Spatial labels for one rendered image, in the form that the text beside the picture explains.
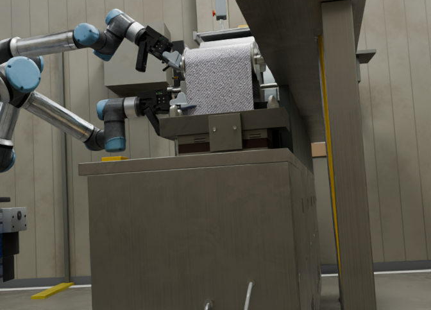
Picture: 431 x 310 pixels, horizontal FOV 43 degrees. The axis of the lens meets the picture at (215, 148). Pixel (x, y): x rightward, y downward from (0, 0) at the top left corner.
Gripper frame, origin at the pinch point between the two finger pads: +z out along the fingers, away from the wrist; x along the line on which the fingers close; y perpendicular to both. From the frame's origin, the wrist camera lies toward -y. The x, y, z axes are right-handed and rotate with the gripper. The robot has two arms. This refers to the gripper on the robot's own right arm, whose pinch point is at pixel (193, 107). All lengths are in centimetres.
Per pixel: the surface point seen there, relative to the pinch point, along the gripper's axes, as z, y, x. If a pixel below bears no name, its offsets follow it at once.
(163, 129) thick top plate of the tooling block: -5.2, -9.8, -20.0
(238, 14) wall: -32, 150, 342
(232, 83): 14.7, 7.0, -0.2
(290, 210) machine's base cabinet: 34, -37, -26
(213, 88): 7.7, 6.1, -0.2
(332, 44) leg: 48, -4, -77
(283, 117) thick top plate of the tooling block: 32.9, -9.0, -19.9
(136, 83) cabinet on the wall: -125, 79, 290
